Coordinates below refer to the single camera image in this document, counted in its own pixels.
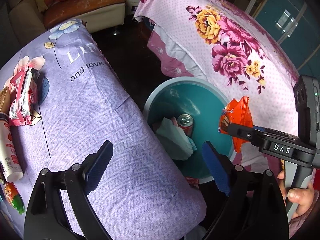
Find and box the red foil snack packet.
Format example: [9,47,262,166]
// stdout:
[217,96,254,153]

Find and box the orange green candy packet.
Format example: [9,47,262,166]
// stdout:
[4,182,25,215]

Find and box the white tube bottle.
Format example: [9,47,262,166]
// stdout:
[0,112,23,183]

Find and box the red cola can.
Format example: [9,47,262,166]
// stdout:
[177,114,194,137]

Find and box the white tissue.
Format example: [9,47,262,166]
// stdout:
[154,118,197,161]

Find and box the brown round bread piece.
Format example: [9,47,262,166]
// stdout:
[0,87,10,114]

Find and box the pink white snack packet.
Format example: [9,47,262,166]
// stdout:
[9,68,38,126]

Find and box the teal plastic trash bin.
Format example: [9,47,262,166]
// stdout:
[143,77,235,184]

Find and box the person's right hand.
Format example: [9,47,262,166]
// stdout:
[277,170,314,219]

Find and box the red label tag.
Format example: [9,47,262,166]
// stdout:
[185,177,199,185]

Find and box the purple floral bed sheet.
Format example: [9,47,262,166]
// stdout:
[1,20,206,239]

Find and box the pink floral quilt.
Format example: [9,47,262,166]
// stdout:
[133,0,316,238]

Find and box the beige sofa orange cushion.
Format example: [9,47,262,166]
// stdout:
[7,0,126,42]

